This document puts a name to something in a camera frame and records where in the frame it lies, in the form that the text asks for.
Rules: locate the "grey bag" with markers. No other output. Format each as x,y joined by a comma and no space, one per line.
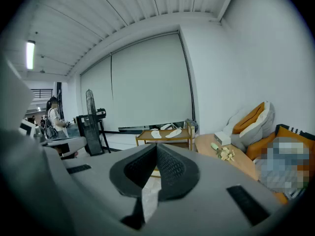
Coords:
193,125

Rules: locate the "white slipper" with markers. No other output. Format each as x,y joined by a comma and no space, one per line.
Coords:
156,134
166,126
173,133

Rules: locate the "low wooden rack table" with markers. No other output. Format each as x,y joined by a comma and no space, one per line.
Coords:
147,136

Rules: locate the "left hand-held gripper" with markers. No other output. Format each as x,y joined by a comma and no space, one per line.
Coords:
73,144

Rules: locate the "white tissue box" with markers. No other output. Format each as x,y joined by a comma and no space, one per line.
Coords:
222,138

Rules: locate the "wide white roller blind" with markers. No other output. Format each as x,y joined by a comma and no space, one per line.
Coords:
150,82

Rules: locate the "orange pillow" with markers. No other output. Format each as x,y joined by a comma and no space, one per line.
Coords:
248,119

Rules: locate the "white pillow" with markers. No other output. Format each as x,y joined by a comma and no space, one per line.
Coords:
258,129

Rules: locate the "fluorescent ceiling light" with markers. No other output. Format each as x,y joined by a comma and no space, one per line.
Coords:
30,55

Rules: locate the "narrow white roller blind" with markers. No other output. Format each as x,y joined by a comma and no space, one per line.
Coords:
97,95

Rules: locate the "black metal stand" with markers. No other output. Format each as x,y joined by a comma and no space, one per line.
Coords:
89,134

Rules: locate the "black standing fan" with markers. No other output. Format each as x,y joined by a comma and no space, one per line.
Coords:
90,102

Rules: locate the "black railing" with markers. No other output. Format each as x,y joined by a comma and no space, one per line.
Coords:
44,93

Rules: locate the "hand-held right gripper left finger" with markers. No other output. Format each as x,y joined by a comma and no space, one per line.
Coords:
103,181

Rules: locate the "round wooden side table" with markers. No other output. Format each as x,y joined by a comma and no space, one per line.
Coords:
206,146

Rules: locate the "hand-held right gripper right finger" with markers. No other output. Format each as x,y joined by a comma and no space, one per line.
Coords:
201,193

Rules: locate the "orange sofa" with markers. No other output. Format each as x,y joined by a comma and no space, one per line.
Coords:
258,146

